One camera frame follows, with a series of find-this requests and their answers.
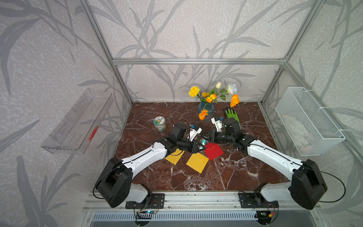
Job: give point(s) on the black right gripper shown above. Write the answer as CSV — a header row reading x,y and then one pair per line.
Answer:
x,y
215,135

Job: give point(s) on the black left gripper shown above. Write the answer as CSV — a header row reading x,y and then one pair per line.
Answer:
x,y
192,144

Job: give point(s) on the red envelope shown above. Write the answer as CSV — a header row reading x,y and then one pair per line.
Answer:
x,y
213,150

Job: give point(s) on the large yellow envelope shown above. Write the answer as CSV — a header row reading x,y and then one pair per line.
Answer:
x,y
197,162

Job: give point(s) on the small yellow envelope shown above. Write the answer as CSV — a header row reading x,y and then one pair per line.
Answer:
x,y
175,156

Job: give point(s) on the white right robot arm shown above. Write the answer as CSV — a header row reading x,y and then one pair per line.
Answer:
x,y
305,185

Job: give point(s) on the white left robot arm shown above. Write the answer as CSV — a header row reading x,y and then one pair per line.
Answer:
x,y
115,182

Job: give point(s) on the green work glove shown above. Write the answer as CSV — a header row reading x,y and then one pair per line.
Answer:
x,y
230,113

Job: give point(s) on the blue textured glass vase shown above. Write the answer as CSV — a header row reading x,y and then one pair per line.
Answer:
x,y
206,111

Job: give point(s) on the artificial flower bouquet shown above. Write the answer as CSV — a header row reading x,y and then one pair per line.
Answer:
x,y
227,93

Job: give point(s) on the round sunflower label jar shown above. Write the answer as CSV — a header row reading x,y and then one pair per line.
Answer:
x,y
160,123

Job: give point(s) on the white cloth in basket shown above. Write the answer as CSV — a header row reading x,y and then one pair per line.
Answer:
x,y
300,136

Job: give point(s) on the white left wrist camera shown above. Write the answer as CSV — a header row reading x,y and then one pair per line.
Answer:
x,y
194,131

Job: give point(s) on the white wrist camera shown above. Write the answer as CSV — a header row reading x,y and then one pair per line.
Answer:
x,y
218,124
194,131

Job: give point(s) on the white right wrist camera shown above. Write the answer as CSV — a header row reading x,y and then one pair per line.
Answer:
x,y
218,124

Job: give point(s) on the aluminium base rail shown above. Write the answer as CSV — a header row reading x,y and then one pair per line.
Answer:
x,y
180,201

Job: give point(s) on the white wire wall basket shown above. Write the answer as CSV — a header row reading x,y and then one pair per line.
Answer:
x,y
299,103

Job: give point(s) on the clear acrylic wall shelf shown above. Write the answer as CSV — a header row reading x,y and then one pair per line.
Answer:
x,y
75,132

